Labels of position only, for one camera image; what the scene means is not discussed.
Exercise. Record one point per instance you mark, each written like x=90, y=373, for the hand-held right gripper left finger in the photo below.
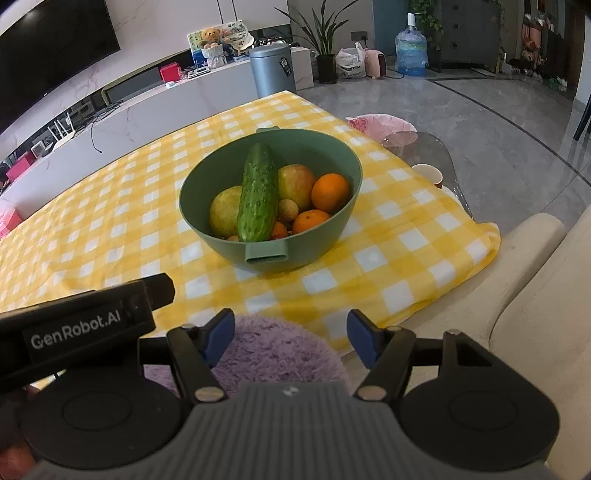
x=221, y=334

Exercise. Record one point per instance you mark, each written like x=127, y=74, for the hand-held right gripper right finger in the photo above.
x=362, y=334

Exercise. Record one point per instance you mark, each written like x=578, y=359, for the green colander bowl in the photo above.
x=318, y=244

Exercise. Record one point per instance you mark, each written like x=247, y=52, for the orange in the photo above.
x=279, y=230
x=330, y=191
x=310, y=221

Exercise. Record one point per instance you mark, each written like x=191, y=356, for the large yellow-green pear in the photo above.
x=224, y=212

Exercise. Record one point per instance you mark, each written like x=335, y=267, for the green cucumber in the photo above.
x=256, y=194

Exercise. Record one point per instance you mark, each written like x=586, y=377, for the red-yellow apple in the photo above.
x=298, y=184

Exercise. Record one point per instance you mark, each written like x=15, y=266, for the purple fluffy cushion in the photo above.
x=277, y=350

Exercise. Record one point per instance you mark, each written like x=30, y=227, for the stack of pink boxes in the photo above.
x=8, y=221

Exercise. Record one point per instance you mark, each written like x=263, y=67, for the yellow checked tablecloth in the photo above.
x=115, y=207

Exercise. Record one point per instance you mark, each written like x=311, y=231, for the beige sofa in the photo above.
x=531, y=300

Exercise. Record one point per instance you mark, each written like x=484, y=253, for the paper cup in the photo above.
x=427, y=174

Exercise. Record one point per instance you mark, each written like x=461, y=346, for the pink flat box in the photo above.
x=19, y=166

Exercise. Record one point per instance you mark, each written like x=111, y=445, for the glass side table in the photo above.
x=429, y=147

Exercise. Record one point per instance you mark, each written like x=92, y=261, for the pink lined waste bin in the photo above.
x=381, y=125

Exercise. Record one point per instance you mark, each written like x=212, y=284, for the white router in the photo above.
x=63, y=127

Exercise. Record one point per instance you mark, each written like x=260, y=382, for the white marble television console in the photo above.
x=138, y=120

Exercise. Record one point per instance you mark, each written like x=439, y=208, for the dark soundbar speaker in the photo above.
x=134, y=87

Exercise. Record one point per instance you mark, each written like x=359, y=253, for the red box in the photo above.
x=171, y=74

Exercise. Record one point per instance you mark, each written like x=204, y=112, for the grey round trash can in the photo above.
x=272, y=69

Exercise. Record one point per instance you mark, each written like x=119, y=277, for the pink small heater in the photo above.
x=376, y=63

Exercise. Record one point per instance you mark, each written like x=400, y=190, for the white plastic bag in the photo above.
x=350, y=62

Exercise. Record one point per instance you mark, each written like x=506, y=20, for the blue water jug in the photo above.
x=411, y=50

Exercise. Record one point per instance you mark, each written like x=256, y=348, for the tall-leaf potted plant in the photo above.
x=325, y=46

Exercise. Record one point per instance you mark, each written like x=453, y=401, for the brown teddy bear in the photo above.
x=213, y=44

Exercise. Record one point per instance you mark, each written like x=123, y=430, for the colourful picture board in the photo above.
x=235, y=32

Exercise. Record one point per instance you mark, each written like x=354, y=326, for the dark grey drawer cabinet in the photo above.
x=471, y=32

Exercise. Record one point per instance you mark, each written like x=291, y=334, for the green pothos plant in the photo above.
x=425, y=14

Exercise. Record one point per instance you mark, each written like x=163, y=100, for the black wall television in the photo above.
x=46, y=50

